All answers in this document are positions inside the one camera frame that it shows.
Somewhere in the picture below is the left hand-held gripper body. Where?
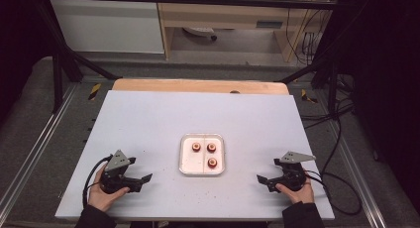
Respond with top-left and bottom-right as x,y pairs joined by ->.
99,149 -> 132,194

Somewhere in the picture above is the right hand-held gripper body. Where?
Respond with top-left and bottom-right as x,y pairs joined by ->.
278,151 -> 317,192

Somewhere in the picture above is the white square metal-rimmed tray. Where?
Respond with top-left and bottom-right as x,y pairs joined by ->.
178,133 -> 227,176

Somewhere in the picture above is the person's right hand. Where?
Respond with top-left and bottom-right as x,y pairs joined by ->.
275,177 -> 316,205

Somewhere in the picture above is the person's left hand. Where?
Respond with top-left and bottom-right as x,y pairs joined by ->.
88,165 -> 131,213

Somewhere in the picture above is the yellow black striped tape marker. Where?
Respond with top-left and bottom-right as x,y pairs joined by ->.
87,82 -> 102,101
300,88 -> 319,104

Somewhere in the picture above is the light wooden board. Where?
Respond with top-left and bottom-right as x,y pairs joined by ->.
111,77 -> 290,96

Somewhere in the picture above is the white cabinet panel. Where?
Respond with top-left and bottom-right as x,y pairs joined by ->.
49,0 -> 165,55

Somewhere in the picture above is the white device under desk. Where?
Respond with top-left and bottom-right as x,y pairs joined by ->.
182,26 -> 219,42

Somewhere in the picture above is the light wooden desk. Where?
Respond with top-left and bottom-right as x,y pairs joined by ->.
156,0 -> 333,62

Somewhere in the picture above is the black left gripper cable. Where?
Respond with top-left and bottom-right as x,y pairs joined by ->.
81,154 -> 114,209

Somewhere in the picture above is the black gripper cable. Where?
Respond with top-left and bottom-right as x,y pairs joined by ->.
303,117 -> 364,217
81,154 -> 114,209

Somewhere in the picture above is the aluminium floor rail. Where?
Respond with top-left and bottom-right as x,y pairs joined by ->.
0,83 -> 80,207
328,120 -> 388,228

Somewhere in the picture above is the bundle of black floor cables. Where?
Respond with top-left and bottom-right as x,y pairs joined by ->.
285,0 -> 356,130

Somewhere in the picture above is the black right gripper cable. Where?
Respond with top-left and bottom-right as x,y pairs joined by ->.
303,117 -> 364,217

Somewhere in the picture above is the black metal frame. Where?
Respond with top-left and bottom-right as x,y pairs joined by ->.
33,0 -> 343,115

